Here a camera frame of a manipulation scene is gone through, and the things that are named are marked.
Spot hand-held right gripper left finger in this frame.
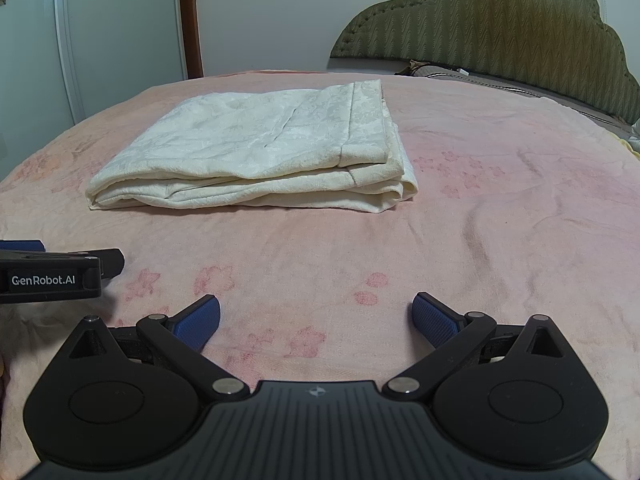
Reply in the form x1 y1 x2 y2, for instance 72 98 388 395
66 294 251 404

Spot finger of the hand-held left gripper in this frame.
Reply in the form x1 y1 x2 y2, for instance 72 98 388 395
0 248 125 305
0 240 47 260

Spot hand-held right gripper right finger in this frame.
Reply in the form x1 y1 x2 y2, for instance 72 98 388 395
381 291 569 404

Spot white pants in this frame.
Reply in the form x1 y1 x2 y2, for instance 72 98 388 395
86 80 420 214

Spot pink floral blanket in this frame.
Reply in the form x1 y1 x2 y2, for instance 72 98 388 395
0 69 640 480

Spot white flower-print wardrobe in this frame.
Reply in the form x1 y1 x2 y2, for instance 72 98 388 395
0 0 190 182

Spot grey brown pillow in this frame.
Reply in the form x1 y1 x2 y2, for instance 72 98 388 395
395 59 640 137

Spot pale yellow cloth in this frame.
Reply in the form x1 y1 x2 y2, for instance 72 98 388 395
620 119 640 162

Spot olive padded headboard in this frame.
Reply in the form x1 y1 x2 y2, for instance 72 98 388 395
328 0 640 123

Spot brown wooden door frame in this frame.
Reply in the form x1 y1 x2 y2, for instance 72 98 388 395
177 0 205 81

